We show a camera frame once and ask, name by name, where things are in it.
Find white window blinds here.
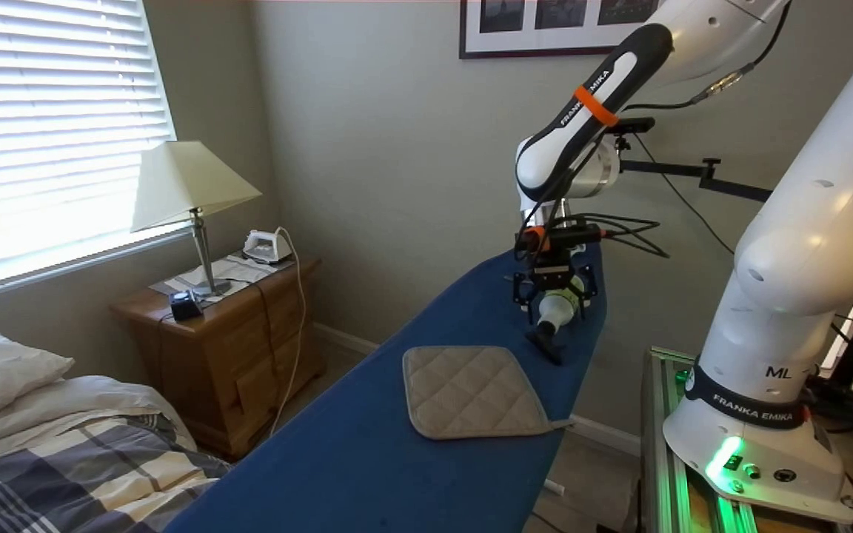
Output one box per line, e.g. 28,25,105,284
0,0,176,282

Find bed with plaid blanket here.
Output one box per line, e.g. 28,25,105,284
0,376,232,533

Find wooden nightstand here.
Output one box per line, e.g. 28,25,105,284
115,262,322,460

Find white clothes iron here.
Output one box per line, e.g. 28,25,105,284
242,232,294,267

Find papers on nightstand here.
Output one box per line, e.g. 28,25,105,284
155,256,272,299

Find beige quilted pot holder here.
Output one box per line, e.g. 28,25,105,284
402,346,568,442

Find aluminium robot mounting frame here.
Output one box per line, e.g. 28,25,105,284
641,346,853,533

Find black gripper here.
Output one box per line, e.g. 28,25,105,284
513,225,601,312

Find blue ironing board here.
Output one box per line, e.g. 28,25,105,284
165,250,605,533

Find small black bedside object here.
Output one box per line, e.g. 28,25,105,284
168,290,201,324

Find framed wall picture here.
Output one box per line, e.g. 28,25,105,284
459,0,663,60

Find cream table lamp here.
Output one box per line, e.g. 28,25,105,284
131,142,262,267

